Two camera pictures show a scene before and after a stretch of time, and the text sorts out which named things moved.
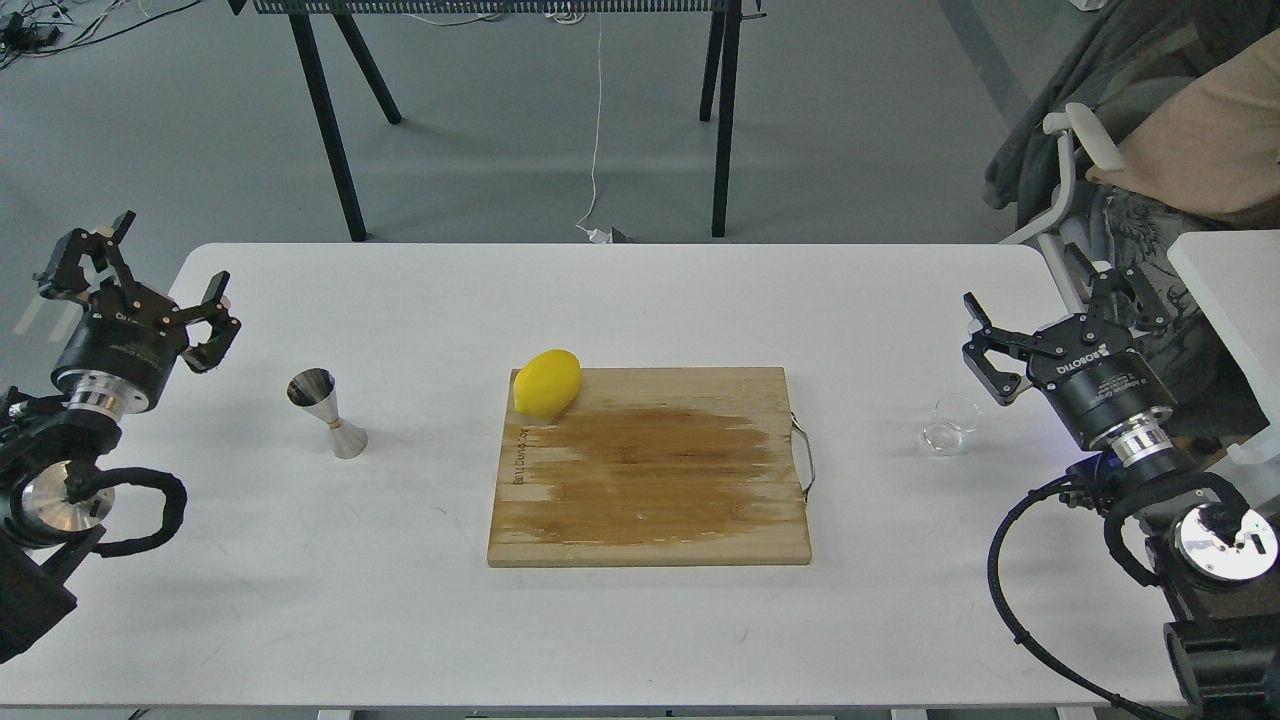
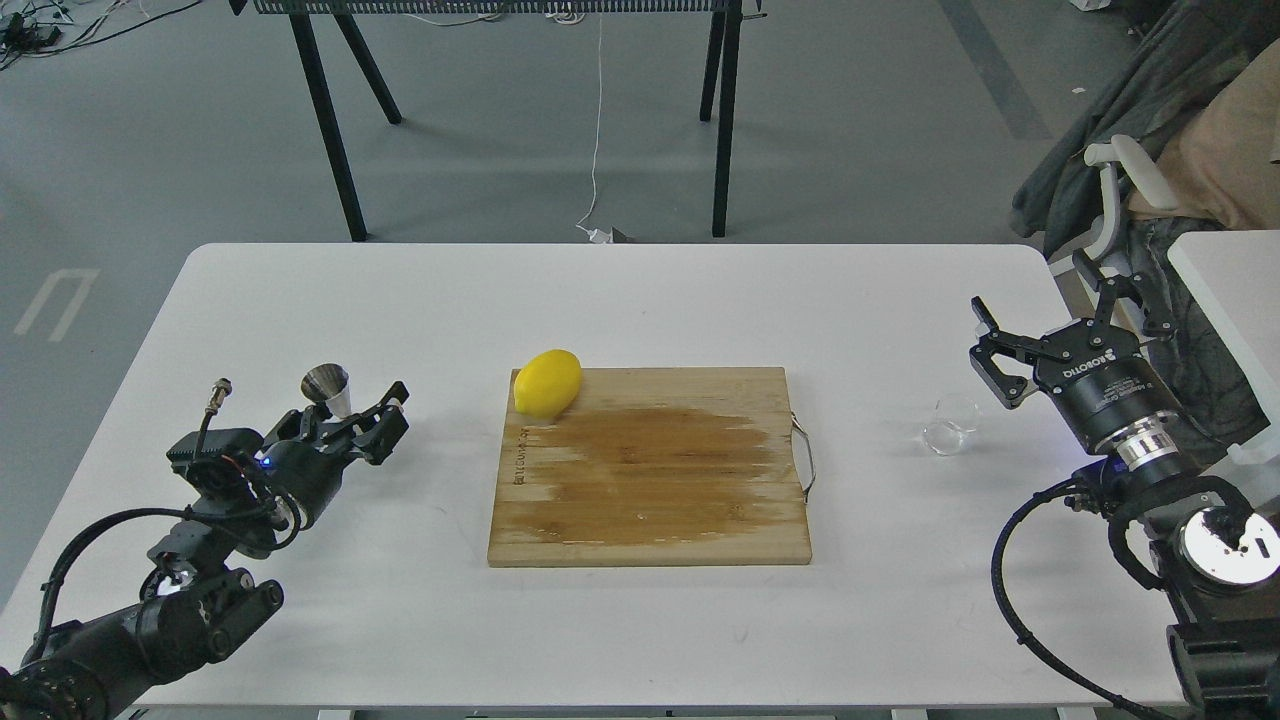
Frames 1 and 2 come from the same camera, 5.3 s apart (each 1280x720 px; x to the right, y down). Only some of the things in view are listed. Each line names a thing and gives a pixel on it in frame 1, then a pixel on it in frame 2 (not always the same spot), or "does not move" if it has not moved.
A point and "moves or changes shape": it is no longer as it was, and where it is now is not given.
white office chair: (1075, 122) to (1126, 153)
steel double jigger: (314, 389) moves or changes shape
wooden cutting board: (692, 466) does not move
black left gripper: (125, 333) to (308, 474)
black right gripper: (1102, 378) does not move
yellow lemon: (547, 384) does not move
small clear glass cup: (951, 426) does not move
